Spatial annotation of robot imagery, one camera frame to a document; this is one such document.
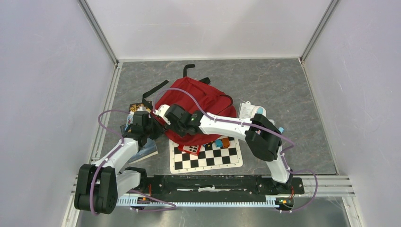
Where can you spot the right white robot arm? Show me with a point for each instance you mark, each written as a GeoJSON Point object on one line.
{"type": "Point", "coordinates": [263, 138]}

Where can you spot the blue toy block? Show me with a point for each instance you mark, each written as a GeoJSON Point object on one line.
{"type": "Point", "coordinates": [218, 143]}

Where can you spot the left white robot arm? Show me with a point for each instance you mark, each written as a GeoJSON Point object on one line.
{"type": "Point", "coordinates": [102, 183]}

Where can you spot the dark blue 1984 book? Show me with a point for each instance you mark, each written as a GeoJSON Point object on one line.
{"type": "Point", "coordinates": [144, 147]}

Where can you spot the correction tape blister pack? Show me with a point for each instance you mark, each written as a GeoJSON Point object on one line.
{"type": "Point", "coordinates": [248, 110]}

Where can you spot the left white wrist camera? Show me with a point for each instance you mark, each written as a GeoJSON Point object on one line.
{"type": "Point", "coordinates": [139, 108]}

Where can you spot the red toy block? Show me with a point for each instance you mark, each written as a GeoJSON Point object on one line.
{"type": "Point", "coordinates": [192, 150]}

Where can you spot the red backpack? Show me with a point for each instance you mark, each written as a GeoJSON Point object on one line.
{"type": "Point", "coordinates": [209, 98]}

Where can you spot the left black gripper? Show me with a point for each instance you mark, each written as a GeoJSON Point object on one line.
{"type": "Point", "coordinates": [159, 128]}

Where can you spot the orange toy block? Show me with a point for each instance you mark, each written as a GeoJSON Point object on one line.
{"type": "Point", "coordinates": [225, 142]}

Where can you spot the treehouse paperback book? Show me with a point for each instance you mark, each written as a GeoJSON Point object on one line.
{"type": "Point", "coordinates": [130, 115]}

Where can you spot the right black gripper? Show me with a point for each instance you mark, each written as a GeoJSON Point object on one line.
{"type": "Point", "coordinates": [180, 134]}

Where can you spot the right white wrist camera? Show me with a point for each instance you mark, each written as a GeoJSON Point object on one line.
{"type": "Point", "coordinates": [161, 111]}

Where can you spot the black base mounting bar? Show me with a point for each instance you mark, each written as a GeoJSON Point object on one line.
{"type": "Point", "coordinates": [217, 188]}

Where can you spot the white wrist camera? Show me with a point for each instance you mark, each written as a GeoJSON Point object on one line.
{"type": "Point", "coordinates": [139, 108]}
{"type": "Point", "coordinates": [161, 111]}

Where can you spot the black white chessboard mat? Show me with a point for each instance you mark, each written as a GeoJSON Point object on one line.
{"type": "Point", "coordinates": [210, 157]}

